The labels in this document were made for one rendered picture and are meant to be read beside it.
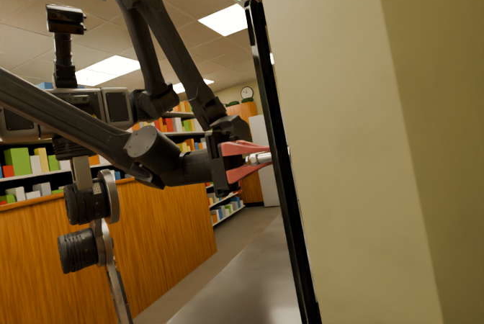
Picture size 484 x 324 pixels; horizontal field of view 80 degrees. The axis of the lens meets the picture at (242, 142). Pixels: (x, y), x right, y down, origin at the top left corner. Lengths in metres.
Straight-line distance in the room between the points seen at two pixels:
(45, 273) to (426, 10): 2.33
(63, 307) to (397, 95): 2.39
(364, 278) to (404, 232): 0.06
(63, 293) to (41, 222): 0.50
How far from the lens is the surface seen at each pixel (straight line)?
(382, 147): 0.30
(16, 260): 2.28
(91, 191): 1.11
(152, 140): 0.44
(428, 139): 0.32
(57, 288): 2.43
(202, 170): 0.46
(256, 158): 0.38
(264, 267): 0.72
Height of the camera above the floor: 1.22
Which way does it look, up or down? 1 degrees up
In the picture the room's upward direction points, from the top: 10 degrees counter-clockwise
